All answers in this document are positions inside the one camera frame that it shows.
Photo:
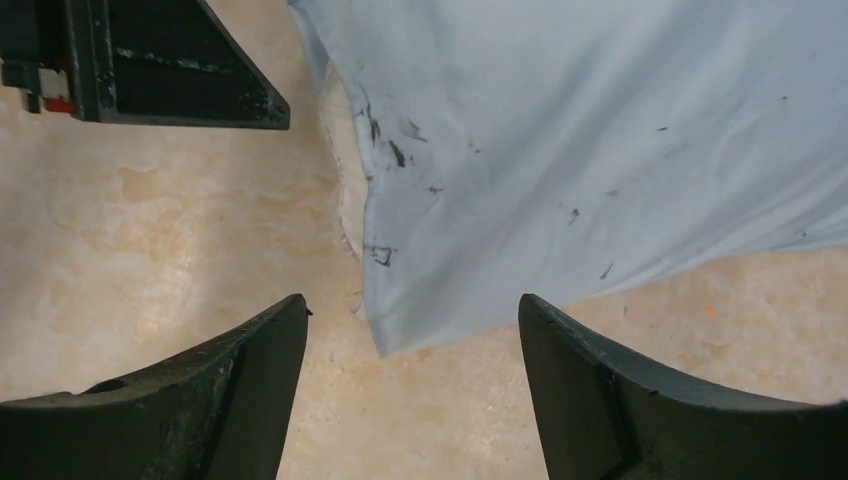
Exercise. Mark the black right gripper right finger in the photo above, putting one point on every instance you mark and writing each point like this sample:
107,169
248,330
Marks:
605,411

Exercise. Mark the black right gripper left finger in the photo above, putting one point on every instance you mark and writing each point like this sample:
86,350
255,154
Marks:
219,410

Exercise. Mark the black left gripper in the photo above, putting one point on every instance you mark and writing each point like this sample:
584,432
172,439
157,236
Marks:
139,62

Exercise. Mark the white pillow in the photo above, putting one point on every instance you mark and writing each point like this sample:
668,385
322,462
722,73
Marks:
336,116

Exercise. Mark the light blue pillowcase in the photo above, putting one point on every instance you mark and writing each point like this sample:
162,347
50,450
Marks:
576,148

